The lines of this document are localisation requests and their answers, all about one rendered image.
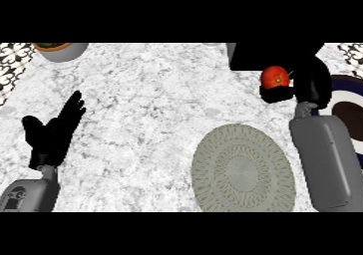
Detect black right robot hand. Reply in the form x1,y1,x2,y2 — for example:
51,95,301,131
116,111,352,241
258,54,333,111

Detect round grey woven placemat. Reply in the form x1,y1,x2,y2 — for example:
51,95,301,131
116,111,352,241
190,124,298,213

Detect grey pot with orange rim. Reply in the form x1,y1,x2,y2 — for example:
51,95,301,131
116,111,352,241
32,42,91,63

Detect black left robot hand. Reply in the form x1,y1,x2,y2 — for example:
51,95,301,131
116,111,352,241
21,90,88,171

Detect red tomato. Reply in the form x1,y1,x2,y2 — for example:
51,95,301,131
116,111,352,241
259,65,292,91

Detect blue white brown plate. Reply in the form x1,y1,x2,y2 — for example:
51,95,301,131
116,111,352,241
310,74,363,173

